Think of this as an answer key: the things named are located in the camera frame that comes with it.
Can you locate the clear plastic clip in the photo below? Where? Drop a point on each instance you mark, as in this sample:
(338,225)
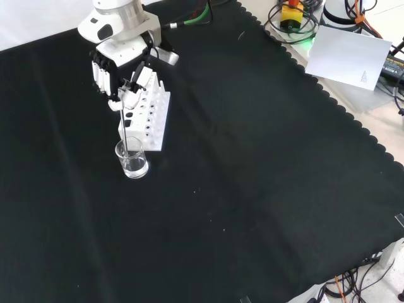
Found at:
(399,220)
(244,300)

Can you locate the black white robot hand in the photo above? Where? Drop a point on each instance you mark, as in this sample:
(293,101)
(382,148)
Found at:
(121,53)

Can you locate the clear glass rod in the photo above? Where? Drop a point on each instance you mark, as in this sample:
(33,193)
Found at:
(124,132)

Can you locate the black power adapter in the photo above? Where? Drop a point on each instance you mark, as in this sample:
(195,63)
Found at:
(393,66)

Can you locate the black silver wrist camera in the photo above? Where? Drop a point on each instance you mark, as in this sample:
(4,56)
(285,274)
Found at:
(168,57)

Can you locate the clear glass beaker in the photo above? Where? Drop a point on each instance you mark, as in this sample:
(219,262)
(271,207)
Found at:
(135,167)

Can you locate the pale board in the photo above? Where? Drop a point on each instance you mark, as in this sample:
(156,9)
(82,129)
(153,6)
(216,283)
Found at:
(347,57)

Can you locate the yellow stop button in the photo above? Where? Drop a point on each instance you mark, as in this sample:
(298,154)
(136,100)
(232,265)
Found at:
(292,14)

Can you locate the white test tube rack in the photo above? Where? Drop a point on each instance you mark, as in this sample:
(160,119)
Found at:
(166,113)

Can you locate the black bench cloth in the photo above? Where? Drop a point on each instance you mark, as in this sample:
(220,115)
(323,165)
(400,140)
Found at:
(236,158)

